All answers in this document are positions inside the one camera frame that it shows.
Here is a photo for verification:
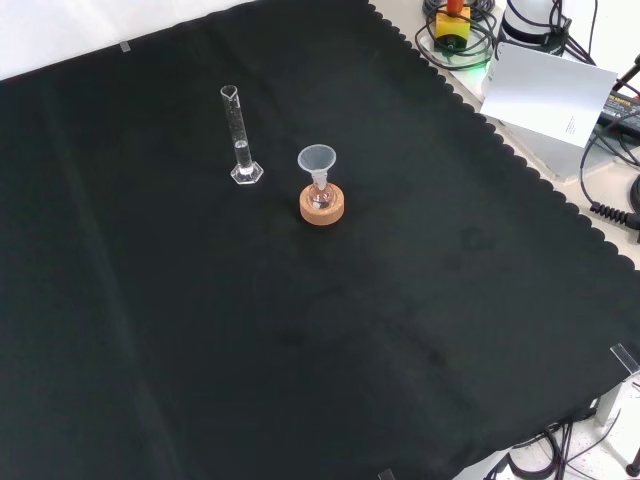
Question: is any clear glass graduated cylinder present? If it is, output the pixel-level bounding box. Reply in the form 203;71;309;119
220;84;265;187

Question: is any small round-bottom glass flask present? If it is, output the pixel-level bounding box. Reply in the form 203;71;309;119
308;172;333;210

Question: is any black bench cloth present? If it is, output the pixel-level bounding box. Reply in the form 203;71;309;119
0;0;640;480

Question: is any clear plastic funnel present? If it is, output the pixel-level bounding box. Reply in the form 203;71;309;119
297;144;337;184

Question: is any yellow stop button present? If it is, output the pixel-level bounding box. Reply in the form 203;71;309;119
433;0;473;53

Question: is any clear tape strip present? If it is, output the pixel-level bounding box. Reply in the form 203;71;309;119
609;342;640;377

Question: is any black power adapter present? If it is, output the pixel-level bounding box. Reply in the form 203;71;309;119
598;91;640;129

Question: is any cork ring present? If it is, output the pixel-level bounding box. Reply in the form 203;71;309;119
299;183;347;227

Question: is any black cable loop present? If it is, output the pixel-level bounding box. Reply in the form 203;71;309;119
414;0;503;71

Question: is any black coiled cable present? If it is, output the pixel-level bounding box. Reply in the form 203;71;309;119
579;124;640;232

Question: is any black cable bundle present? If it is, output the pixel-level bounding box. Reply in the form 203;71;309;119
483;418;627;480

